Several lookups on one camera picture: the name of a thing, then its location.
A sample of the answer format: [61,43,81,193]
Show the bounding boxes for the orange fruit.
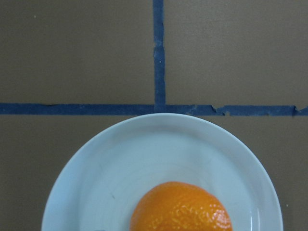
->
[129,181,232,231]

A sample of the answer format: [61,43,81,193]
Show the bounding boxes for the light blue plate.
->
[41,113,283,231]

